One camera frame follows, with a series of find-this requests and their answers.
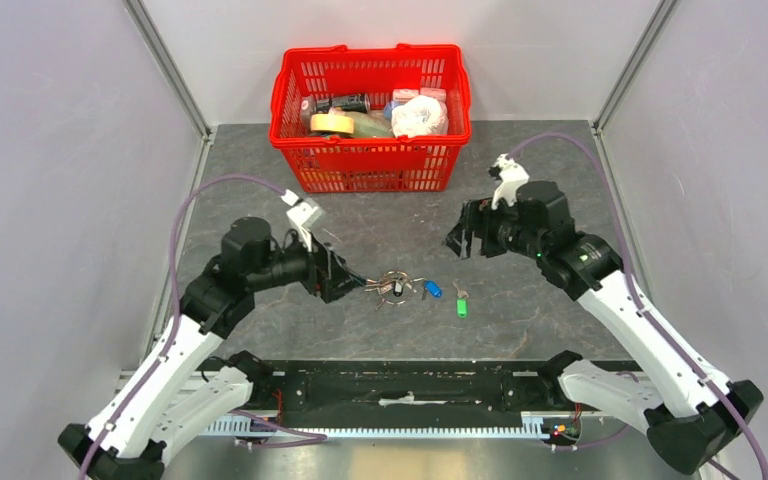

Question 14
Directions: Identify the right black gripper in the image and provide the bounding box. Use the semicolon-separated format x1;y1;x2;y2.
440;192;545;260

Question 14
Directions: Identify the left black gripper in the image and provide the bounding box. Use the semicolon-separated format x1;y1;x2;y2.
249;223;367;303

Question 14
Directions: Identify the wire keyring with keys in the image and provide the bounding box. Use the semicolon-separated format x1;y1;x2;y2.
364;270;426;311

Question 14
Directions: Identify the key with blue tag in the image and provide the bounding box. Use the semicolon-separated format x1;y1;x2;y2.
421;280;443;300

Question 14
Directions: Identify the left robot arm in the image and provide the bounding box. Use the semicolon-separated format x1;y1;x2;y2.
58;217;364;479

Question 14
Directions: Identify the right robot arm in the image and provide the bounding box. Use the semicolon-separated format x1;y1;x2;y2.
444;181;764;475

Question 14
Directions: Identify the key with green tag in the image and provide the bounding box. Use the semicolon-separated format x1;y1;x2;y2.
453;281;469;319

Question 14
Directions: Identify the red plastic shopping basket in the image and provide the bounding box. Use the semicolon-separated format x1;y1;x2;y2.
269;44;472;193

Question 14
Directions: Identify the white crumpled plastic bag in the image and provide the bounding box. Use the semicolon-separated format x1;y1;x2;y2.
391;95;449;138

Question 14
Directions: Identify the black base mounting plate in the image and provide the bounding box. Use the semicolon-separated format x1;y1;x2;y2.
198;357;644;432

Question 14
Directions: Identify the pink box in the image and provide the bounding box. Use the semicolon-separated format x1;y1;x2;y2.
419;87;447;104

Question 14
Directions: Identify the yellow masking tape roll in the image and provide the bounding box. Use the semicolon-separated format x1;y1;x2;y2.
309;113;355;137

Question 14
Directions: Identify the black can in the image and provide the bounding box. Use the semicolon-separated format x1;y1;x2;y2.
315;93;371;113

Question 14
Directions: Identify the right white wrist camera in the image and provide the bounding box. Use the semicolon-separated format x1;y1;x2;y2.
488;154;530;210

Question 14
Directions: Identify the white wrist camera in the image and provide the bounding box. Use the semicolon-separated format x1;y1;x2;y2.
488;154;530;210
281;189;324;252

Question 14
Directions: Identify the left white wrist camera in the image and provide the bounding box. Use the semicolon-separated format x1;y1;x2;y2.
281;189;324;252

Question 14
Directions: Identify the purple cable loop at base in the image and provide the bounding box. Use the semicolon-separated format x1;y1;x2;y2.
228;409;329;450

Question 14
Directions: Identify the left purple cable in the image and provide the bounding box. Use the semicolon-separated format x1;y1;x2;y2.
76;173;289;480

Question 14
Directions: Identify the white slotted cable duct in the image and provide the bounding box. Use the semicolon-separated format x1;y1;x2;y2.
201;415;574;441

